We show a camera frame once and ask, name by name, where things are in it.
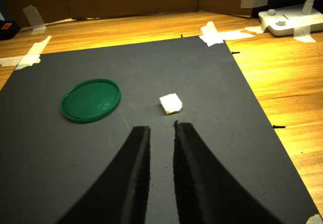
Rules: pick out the small white plastic terminal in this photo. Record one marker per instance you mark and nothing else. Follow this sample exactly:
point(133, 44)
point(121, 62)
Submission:
point(171, 104)

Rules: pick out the round green lid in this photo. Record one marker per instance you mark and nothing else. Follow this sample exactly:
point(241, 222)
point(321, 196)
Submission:
point(90, 100)

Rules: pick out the dark grey mat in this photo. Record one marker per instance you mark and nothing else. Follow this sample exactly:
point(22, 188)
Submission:
point(196, 82)

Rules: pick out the white gooseneck stand base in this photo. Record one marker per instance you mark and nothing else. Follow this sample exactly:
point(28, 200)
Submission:
point(290, 17)

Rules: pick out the small black box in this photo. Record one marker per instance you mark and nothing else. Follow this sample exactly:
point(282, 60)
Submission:
point(7, 29)

